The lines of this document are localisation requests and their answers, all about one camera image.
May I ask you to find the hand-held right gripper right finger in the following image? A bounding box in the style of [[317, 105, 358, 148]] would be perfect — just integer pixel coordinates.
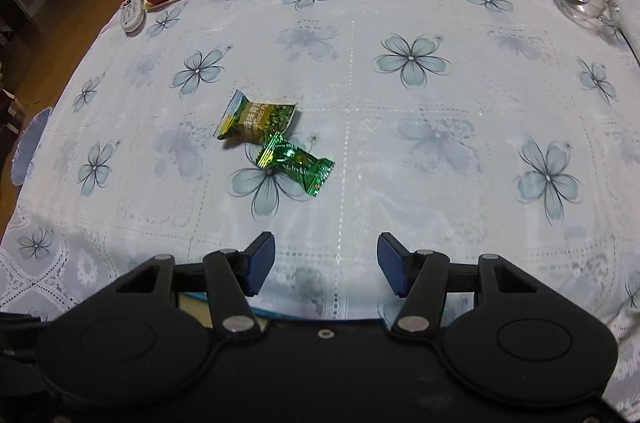
[[376, 231, 536, 340]]

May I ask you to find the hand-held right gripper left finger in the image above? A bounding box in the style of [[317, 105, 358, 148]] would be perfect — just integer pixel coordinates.
[[116, 231, 277, 341]]

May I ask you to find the shiny green candy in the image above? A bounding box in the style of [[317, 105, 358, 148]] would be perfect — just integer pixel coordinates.
[[254, 132, 335, 199]]

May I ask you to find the green pea snack packet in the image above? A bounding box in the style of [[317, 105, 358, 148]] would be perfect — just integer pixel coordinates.
[[213, 90, 297, 144]]

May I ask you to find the pale blue stool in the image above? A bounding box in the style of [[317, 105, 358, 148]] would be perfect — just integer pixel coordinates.
[[10, 107, 53, 186]]

